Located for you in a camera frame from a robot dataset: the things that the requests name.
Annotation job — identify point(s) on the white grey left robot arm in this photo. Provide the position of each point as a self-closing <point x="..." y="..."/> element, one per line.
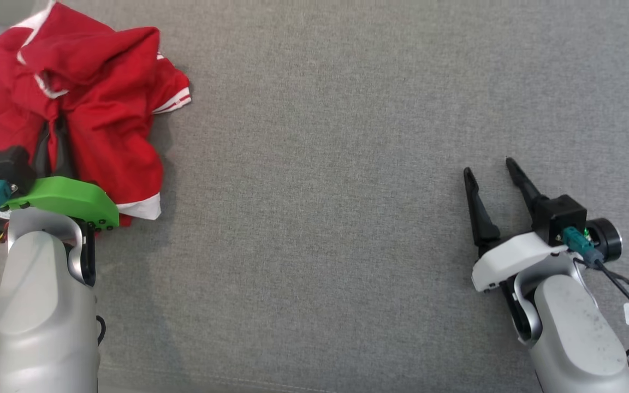
<point x="41" y="305"/>

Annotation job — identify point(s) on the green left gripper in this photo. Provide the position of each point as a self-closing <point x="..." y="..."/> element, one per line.
<point x="69" y="197"/>

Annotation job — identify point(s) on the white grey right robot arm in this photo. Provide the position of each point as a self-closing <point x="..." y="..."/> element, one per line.
<point x="576" y="338"/>

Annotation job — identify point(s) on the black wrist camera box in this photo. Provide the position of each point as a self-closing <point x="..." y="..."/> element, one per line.
<point x="560" y="218"/>
<point x="3" y="166"/>

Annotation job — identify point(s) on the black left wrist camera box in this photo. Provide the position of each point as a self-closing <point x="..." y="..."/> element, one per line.
<point x="3" y="166"/>

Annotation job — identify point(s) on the red white sports jersey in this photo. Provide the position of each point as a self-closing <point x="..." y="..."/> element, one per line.
<point x="101" y="109"/>

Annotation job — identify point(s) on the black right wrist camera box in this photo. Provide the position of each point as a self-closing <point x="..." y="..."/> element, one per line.
<point x="560" y="218"/>

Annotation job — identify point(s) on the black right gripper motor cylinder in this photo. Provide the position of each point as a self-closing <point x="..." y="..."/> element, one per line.
<point x="606" y="237"/>

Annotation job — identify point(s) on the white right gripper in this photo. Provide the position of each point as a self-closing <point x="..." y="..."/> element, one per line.
<point x="511" y="256"/>

